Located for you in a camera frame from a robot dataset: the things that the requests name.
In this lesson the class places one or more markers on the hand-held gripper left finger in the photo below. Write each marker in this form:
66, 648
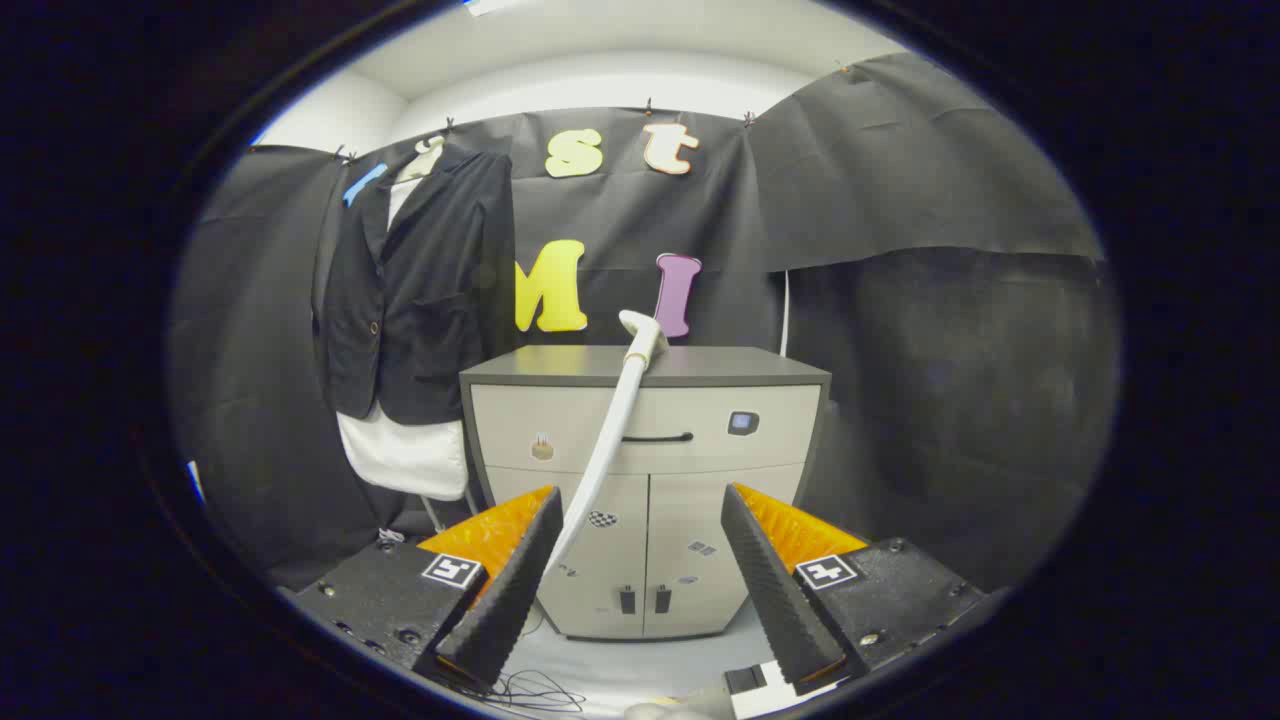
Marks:
515, 580

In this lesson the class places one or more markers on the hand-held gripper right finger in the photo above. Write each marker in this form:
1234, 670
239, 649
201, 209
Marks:
775, 590

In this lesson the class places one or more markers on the white garment steamer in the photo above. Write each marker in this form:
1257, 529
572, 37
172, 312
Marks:
612, 430

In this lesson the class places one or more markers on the black suit jacket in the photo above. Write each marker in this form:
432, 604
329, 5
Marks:
430, 300

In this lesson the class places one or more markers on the grey cabinet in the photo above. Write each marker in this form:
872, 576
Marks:
690, 480

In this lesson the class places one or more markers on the black backdrop cloth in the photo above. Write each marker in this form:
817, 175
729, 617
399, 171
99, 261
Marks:
880, 200

